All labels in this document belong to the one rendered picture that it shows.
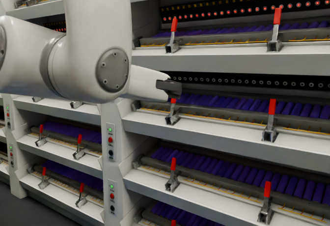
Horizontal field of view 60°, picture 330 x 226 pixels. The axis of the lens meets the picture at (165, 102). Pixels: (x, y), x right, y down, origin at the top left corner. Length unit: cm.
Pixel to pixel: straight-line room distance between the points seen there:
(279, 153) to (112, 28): 48
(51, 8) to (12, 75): 86
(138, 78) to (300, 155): 39
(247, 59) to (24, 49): 47
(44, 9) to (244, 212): 97
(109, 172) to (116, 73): 72
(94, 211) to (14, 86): 88
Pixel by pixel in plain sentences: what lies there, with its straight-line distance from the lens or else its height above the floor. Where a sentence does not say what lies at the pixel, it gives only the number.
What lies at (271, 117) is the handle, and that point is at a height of 54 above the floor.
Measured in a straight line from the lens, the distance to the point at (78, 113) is 107.
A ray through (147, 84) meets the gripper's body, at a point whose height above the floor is 63.
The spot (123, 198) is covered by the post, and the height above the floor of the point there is 22.
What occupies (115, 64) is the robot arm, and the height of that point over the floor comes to 66.
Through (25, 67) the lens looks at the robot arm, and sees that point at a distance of 33.
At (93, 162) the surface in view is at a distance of 109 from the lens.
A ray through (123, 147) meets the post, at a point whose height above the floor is 39.
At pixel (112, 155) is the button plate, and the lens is 96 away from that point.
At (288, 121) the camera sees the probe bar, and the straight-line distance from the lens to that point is 71.
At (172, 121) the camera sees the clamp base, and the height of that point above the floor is 50.
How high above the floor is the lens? 67
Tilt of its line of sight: 9 degrees down
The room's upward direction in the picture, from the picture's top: straight up
